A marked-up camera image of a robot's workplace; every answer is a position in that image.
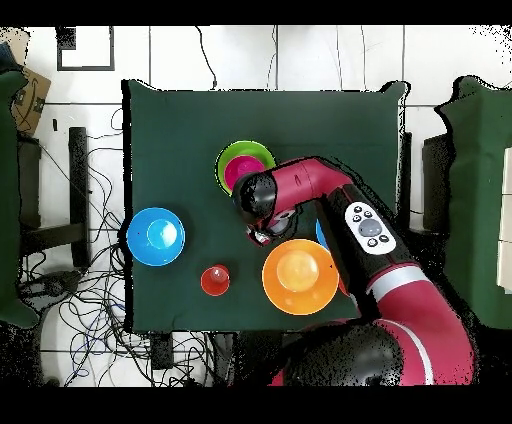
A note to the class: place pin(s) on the orange cup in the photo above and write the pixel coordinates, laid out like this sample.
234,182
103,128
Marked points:
215,281

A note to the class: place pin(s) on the large yellow bowl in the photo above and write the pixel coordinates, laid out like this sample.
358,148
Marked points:
296,288

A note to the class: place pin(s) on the small pink bowl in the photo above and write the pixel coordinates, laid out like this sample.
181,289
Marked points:
240,166

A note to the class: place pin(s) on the large green bowl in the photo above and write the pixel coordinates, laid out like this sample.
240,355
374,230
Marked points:
240,147

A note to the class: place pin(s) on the large blue bowl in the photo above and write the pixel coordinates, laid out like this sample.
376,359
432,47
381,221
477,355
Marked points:
321,236
140,236

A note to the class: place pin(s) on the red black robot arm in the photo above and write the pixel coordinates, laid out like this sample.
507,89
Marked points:
312,180

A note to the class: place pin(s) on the dark green table cloth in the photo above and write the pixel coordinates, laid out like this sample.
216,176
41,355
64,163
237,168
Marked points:
180,120

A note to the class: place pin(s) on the black power strip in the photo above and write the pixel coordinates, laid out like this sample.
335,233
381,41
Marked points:
162,354

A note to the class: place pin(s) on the black floor stand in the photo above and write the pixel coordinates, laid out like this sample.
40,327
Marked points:
436,180
78,180

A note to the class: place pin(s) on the black chair base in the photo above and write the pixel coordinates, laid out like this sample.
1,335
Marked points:
48,286

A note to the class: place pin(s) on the green cloth covered table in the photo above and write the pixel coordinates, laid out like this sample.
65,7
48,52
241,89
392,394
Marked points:
8,200
480,160

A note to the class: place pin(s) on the cardboard box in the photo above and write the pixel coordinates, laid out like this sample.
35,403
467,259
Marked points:
32,100

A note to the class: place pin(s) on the black square frame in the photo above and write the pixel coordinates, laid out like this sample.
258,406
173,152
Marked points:
66,40

